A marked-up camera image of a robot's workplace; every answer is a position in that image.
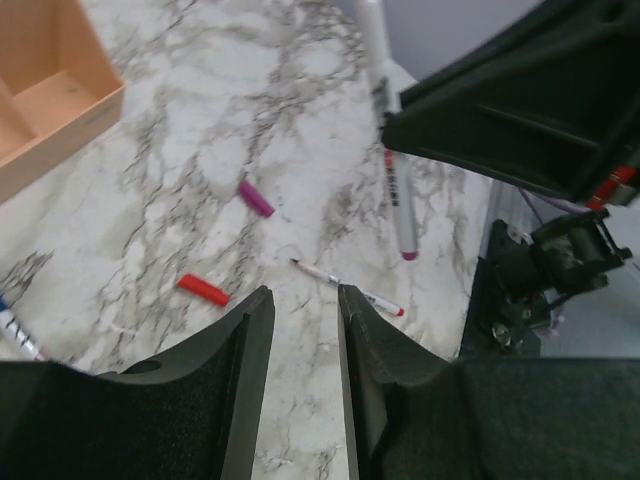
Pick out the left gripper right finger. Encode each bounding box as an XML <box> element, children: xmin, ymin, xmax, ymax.
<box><xmin>338</xmin><ymin>285</ymin><xmax>639</xmax><ymax>479</ymax></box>

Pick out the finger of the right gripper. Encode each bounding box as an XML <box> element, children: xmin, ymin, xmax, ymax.
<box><xmin>382</xmin><ymin>1</ymin><xmax>612</xmax><ymax>202</ymax></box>

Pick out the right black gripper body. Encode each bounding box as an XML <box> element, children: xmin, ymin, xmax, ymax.
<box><xmin>585</xmin><ymin>1</ymin><xmax>639</xmax><ymax>210</ymax></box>

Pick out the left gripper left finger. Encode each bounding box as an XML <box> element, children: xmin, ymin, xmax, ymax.
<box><xmin>1</xmin><ymin>287</ymin><xmax>275</xmax><ymax>479</ymax></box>

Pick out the white pen purple tip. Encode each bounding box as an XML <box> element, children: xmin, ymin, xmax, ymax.
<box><xmin>354</xmin><ymin>0</ymin><xmax>420</xmax><ymax>262</ymax></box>

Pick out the white pen blue tip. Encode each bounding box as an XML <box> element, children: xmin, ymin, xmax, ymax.
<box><xmin>0</xmin><ymin>298</ymin><xmax>49</xmax><ymax>361</ymax></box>

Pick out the purple pen cap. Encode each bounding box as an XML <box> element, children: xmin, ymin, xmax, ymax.
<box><xmin>238</xmin><ymin>179</ymin><xmax>275</xmax><ymax>218</ymax></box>

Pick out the white pen red tip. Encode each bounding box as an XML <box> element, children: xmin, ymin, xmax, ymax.
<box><xmin>289</xmin><ymin>256</ymin><xmax>407</xmax><ymax>318</ymax></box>

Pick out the red pen cap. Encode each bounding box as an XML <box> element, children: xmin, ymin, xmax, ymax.
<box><xmin>178</xmin><ymin>274</ymin><xmax>230</xmax><ymax>307</ymax></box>

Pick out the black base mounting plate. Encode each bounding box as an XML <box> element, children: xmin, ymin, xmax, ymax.
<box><xmin>454</xmin><ymin>207</ymin><xmax>631</xmax><ymax>361</ymax></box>

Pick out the orange desk organizer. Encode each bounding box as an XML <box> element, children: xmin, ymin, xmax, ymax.
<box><xmin>1</xmin><ymin>0</ymin><xmax>125</xmax><ymax>201</ymax></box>

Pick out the aluminium rail frame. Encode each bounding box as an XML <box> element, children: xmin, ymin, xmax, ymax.
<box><xmin>475</xmin><ymin>181</ymin><xmax>536</xmax><ymax>280</ymax></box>

